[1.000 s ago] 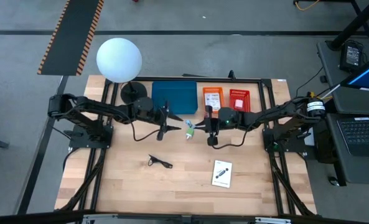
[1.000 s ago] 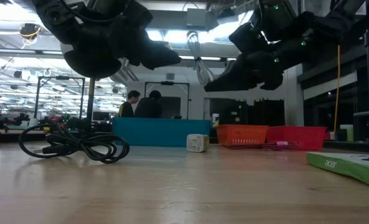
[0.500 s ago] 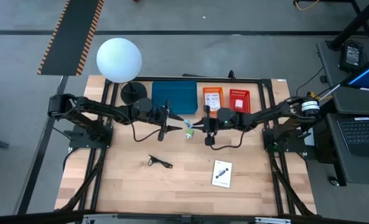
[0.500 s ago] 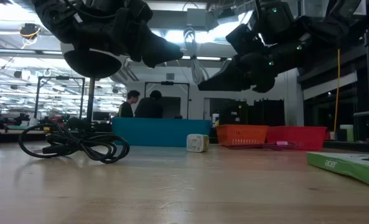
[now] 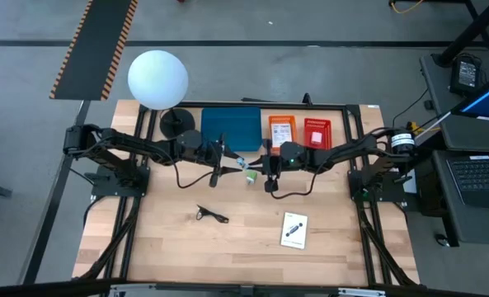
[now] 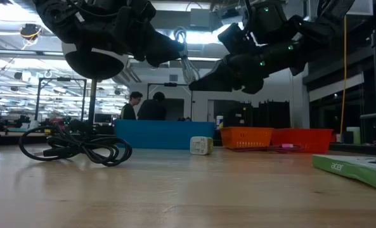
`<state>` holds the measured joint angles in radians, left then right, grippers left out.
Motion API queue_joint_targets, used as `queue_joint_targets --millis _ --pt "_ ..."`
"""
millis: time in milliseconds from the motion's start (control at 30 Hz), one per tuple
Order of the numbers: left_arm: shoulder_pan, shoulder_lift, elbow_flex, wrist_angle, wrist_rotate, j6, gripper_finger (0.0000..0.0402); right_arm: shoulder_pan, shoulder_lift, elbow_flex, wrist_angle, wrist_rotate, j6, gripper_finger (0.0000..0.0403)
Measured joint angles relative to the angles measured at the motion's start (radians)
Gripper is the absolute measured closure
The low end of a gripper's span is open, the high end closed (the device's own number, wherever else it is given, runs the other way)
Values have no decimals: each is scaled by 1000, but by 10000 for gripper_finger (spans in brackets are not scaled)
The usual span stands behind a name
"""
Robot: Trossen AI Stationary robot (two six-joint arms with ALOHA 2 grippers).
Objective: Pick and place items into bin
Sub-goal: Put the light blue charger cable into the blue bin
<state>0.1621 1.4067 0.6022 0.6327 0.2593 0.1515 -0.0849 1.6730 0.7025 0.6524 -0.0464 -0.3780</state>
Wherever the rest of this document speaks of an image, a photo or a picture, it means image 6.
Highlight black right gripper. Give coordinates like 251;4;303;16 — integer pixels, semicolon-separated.
189;42;302;95

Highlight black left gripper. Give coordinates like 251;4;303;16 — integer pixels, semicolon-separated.
108;4;186;67

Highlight light blue cable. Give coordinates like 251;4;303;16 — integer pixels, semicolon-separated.
174;27;201;85

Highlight green white charger cube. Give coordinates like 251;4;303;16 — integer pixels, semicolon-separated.
190;136;214;156

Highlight purple cable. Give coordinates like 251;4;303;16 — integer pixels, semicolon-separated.
231;143;302;153

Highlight black power cable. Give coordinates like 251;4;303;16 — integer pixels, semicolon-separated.
18;122;133;168

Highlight white green acer box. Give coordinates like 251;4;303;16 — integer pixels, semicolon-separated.
312;154;376;193

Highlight blue plastic bin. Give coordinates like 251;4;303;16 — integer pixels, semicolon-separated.
113;119;216;150

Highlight black cabinets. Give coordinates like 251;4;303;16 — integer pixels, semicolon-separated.
222;100;290;129

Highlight orange plastic basket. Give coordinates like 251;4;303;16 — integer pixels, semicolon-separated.
219;126;275;149

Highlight red plastic basket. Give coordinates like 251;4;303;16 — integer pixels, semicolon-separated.
271;128;334;155

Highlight green white container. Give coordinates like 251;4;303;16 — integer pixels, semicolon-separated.
346;126;361;145

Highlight black gantry frame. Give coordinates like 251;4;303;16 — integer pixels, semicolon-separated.
37;77;88;123
146;82;194;122

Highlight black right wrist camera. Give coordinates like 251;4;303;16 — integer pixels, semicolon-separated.
217;22;255;54

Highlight yellow hanging cable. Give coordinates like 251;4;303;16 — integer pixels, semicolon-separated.
339;15;347;136

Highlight black ceiling device yellow cable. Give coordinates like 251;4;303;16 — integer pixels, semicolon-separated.
19;23;42;41

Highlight black aluminium table frame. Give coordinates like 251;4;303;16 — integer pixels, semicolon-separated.
328;142;376;156

